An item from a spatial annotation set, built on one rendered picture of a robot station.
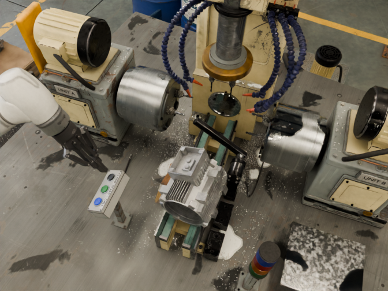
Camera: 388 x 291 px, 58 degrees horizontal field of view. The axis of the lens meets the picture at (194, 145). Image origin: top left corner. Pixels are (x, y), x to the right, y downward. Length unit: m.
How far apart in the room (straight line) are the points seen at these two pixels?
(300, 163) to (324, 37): 2.44
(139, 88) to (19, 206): 0.72
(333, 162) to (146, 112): 0.72
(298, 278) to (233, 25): 0.88
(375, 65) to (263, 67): 2.17
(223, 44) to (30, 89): 0.60
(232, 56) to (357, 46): 2.59
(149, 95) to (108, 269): 0.69
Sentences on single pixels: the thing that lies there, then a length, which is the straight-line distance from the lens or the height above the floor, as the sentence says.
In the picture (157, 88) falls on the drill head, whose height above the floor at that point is 1.16.
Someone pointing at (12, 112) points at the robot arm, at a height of 1.42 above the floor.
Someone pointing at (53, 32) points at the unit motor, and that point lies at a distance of 1.44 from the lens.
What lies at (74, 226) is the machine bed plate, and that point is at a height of 0.80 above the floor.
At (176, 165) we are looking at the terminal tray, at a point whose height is 1.09.
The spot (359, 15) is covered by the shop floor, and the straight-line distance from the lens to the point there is 4.10.
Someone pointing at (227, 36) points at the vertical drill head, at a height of 1.46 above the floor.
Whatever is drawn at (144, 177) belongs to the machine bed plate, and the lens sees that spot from 1.58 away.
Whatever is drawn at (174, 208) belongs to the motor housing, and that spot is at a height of 0.96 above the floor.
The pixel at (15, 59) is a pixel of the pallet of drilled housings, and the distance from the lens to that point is 3.31.
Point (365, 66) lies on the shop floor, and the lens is 3.54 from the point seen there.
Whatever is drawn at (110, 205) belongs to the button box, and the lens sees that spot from 1.26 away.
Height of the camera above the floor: 2.18
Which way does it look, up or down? 56 degrees down
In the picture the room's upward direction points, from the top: 2 degrees clockwise
